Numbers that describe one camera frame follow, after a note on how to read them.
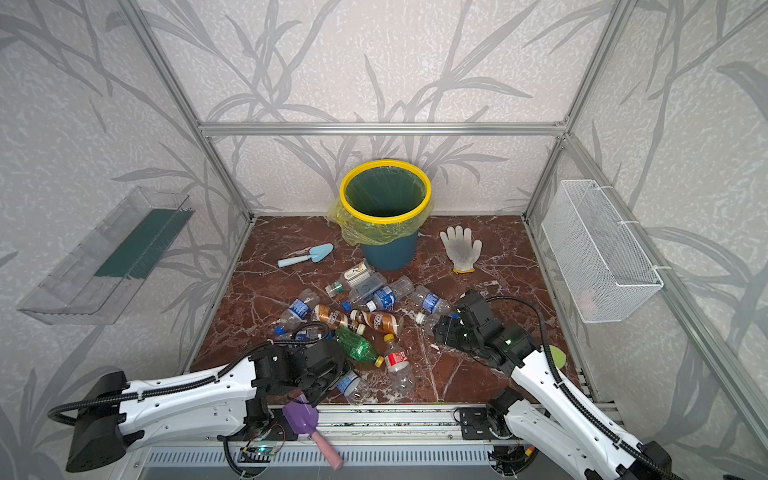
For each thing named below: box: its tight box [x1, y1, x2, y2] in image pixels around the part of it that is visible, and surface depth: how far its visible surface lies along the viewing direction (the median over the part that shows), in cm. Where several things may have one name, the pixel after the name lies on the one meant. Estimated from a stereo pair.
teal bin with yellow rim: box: [328, 159, 434, 271], surface depth 94 cm
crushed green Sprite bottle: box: [335, 326, 385, 367], surface depth 84 cm
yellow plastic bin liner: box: [328, 192, 434, 246], surface depth 86 cm
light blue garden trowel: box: [277, 243, 334, 268], surface depth 110 cm
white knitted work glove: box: [440, 225, 483, 274], surface depth 111 cm
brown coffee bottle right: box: [349, 309, 398, 335], surface depth 89 cm
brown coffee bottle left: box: [312, 304, 349, 329], surface depth 89 cm
